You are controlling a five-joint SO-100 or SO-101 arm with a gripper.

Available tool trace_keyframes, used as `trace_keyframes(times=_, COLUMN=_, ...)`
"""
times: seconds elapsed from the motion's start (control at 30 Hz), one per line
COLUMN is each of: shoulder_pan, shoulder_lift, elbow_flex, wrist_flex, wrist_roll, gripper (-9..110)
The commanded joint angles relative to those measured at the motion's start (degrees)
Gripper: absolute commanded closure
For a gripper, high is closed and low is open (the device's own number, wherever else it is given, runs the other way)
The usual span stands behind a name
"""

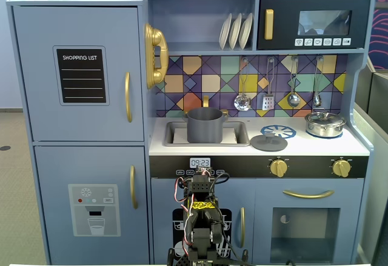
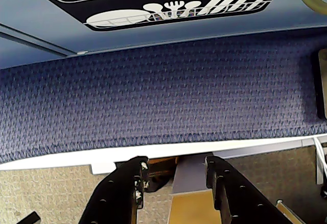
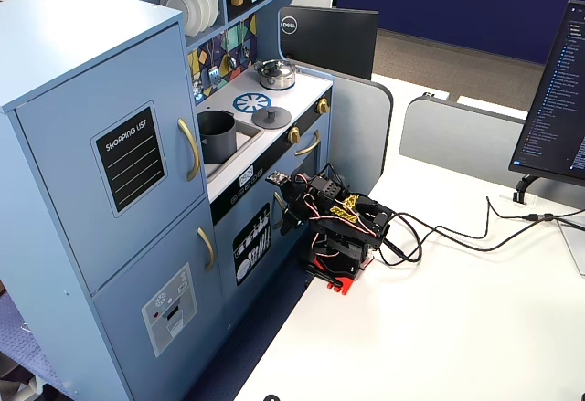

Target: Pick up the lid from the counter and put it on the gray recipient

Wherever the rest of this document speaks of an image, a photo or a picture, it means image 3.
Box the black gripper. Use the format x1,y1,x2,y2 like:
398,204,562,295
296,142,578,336
278,176,321,237

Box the gray toy pot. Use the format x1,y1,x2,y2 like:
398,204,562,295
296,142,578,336
197,111,239,165

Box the toy metal ladle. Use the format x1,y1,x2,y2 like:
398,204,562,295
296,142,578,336
226,30,239,72

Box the short gold fridge handle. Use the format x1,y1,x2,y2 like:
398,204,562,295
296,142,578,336
197,227,216,272

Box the gold oven handle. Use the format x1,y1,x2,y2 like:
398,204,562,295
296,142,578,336
294,130,323,157

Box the gray rounded desk divider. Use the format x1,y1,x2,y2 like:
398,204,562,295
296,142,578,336
292,59,395,192
399,94,585,204

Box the red and black arm base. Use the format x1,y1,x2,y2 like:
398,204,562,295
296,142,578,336
299,249,377,296

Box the monitor with lit screen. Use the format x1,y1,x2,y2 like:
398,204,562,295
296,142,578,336
508,0,585,187

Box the gray pot lid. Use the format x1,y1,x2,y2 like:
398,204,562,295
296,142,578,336
250,105,292,130

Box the gray monitor stand base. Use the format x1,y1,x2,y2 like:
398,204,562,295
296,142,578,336
556,217,585,277

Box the blue toy kitchen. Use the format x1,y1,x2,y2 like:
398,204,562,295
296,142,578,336
0,0,335,401

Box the steel toy pot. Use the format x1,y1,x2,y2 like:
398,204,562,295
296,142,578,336
254,65,301,91

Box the toy metal spatula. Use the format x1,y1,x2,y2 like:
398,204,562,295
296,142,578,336
207,42,222,88

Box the glass pot lid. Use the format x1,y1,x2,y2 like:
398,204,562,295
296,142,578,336
255,58,296,79

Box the black Dell monitor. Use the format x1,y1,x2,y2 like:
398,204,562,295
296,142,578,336
278,5,380,81

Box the black cable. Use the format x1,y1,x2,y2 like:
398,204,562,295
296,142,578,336
378,195,585,268
383,208,585,265

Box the long gold fridge handle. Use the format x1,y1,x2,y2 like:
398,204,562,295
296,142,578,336
176,117,202,183

